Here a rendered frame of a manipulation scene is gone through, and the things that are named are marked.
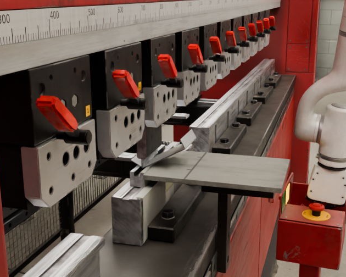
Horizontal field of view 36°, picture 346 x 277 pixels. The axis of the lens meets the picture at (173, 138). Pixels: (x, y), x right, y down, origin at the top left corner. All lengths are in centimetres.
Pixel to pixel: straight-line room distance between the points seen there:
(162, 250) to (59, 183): 40
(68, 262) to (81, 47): 30
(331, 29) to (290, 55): 532
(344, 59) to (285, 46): 183
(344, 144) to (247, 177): 47
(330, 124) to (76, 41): 87
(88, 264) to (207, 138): 78
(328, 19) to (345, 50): 713
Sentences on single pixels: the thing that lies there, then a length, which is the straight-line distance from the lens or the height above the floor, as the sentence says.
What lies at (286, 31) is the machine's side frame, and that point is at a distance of 316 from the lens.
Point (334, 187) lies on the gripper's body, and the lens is 148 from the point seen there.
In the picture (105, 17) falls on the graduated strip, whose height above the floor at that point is 130.
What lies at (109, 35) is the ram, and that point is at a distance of 78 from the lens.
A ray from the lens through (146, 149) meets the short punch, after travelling 105.
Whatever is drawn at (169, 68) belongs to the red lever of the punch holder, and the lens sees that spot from 94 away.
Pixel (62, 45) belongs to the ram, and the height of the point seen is 128.
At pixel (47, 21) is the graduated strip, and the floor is 131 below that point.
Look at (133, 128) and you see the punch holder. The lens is 87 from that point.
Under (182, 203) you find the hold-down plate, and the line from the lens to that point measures 114.
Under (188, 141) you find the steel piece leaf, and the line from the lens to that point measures 106.
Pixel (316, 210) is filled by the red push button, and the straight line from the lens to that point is 141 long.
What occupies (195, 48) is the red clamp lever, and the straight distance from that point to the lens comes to 111.
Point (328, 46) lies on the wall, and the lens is 850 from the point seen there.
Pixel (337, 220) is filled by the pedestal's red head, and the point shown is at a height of 78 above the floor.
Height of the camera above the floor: 134
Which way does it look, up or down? 15 degrees down
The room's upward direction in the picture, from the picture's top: straight up
